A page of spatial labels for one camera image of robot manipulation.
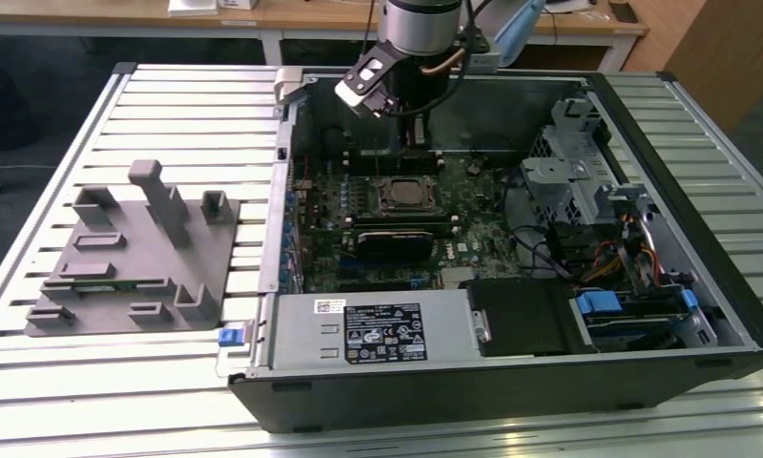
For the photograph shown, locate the CPU socket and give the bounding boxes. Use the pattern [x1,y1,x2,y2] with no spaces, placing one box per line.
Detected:
[368,174,450,217]

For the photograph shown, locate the black RAM slot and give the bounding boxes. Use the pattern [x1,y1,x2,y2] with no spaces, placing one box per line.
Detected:
[347,150,442,164]
[352,219,454,229]
[352,214,451,222]
[348,160,442,176]

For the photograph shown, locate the grey case latch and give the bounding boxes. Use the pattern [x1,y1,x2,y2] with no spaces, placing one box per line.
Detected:
[270,66,307,105]

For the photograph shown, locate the silver metal drive cage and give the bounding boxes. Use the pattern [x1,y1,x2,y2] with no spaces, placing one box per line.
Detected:
[518,97,615,228]

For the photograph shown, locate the green motherboard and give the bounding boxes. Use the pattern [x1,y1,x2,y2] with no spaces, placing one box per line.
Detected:
[288,152,526,295]

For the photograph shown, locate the black graphics card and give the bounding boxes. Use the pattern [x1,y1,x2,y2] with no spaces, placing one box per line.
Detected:
[352,230,435,262]

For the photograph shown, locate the silver chipset heatsink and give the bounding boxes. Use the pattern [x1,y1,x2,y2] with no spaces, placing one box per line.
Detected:
[439,266,478,288]

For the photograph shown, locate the grey power supply unit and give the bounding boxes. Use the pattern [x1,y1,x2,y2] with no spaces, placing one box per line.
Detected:
[267,293,486,372]

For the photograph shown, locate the hard disk in blue carrier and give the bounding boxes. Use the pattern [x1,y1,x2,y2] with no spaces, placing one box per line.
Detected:
[570,288,697,354]

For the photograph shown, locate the wooden cabinet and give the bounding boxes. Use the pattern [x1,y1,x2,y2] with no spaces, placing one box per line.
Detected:
[621,0,763,135]

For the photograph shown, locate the grey parts rack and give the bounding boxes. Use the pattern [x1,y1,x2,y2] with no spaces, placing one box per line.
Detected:
[22,159,240,339]

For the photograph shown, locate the blue case latch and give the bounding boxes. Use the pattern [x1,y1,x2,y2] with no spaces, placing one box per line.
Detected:
[216,323,246,347]

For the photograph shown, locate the wooden desk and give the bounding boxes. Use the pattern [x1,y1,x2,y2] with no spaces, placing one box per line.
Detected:
[0,0,651,73]

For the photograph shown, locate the black PC case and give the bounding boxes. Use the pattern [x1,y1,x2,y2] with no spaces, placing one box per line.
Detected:
[212,64,763,435]

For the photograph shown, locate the green RAM stick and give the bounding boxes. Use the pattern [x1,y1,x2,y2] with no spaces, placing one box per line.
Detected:
[43,280,167,293]

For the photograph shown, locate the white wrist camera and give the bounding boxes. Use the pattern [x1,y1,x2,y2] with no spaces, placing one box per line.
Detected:
[332,53,400,119]

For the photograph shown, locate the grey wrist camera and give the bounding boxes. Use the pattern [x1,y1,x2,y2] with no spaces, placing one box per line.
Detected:
[467,47,504,73]

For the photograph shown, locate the yellow red wire bundle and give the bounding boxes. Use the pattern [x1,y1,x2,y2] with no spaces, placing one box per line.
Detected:
[578,214,668,290]

